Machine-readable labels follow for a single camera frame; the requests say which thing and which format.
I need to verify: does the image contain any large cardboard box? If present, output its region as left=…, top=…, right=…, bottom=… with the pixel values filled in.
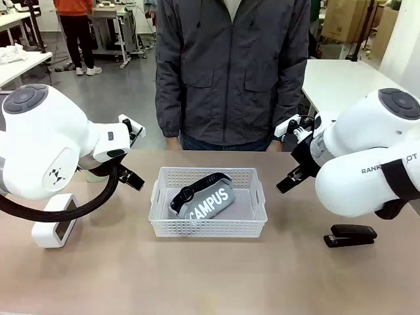
left=320, top=0, right=378, bottom=43

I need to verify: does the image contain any person's right hand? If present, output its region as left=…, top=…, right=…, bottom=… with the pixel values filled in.
left=165, top=136, right=182, bottom=152

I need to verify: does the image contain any white table with cloth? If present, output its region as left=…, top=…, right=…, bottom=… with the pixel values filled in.
left=0, top=51, right=53, bottom=91

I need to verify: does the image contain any tall cardboard box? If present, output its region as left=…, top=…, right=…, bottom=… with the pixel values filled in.
left=370, top=5, right=400, bottom=63

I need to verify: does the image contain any white crumpled cloth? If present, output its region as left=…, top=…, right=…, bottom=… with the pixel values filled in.
left=0, top=45, right=30, bottom=65

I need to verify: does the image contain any person in orange top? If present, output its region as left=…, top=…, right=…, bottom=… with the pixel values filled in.
left=52, top=0, right=103, bottom=76

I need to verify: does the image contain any pale green cup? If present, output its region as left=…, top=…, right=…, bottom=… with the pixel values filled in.
left=86, top=169, right=111, bottom=183

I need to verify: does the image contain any black stapler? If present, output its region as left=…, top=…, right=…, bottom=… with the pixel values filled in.
left=323, top=224, right=378, bottom=248

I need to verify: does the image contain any gray CAMPUS fabric pouch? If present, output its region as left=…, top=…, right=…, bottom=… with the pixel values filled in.
left=168, top=178, right=236, bottom=221

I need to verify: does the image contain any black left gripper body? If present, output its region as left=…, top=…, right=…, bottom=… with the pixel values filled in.
left=78, top=152, right=127, bottom=180

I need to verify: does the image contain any white perforated plastic basket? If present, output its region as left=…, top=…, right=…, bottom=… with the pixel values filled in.
left=148, top=166, right=268, bottom=238

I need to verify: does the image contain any gray workbench with white legs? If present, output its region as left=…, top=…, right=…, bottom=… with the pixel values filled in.
left=88, top=0, right=148, bottom=69

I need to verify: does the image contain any black strap on right arm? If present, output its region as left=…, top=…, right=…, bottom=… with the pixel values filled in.
left=382, top=159, right=420, bottom=201

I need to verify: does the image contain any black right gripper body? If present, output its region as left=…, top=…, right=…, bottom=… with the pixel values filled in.
left=291, top=134, right=321, bottom=177

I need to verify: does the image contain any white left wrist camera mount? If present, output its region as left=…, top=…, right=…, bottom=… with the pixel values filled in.
left=117, top=114, right=146, bottom=149

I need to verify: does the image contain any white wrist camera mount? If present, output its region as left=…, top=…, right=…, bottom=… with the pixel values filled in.
left=117, top=114, right=146, bottom=149
left=274, top=114, right=316, bottom=142

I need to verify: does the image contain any large white table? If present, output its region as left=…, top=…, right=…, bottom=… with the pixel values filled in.
left=301, top=58, right=404, bottom=122

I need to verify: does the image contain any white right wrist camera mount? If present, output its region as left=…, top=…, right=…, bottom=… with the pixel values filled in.
left=274, top=114, right=316, bottom=142

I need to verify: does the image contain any white desk with black leg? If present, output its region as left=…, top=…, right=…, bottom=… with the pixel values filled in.
left=0, top=0, right=47, bottom=53

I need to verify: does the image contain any person in dark gray jacket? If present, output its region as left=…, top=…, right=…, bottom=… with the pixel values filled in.
left=154, top=0, right=312, bottom=152

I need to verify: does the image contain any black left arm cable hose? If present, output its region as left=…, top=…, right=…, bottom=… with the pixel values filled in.
left=0, top=162, right=121, bottom=223

